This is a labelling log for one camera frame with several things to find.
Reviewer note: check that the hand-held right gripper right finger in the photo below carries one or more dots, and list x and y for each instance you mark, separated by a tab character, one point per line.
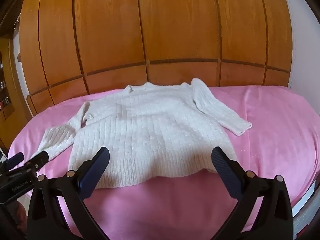
225	170

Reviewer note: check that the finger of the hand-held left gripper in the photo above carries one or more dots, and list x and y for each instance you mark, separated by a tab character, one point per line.
15	159
40	159

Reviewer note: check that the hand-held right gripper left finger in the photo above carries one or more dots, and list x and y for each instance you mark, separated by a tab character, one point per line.
93	173

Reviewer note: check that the white knit sweater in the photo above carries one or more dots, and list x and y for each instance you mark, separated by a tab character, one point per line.
150	130

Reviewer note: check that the person's left hand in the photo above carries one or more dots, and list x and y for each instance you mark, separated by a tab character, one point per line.
20	213

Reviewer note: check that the pink bed blanket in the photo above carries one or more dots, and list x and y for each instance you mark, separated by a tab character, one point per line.
275	135

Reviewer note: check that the wooden shelf unit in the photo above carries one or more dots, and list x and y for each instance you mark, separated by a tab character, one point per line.
6	97

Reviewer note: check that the white bed mattress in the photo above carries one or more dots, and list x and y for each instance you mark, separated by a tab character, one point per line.
303	205

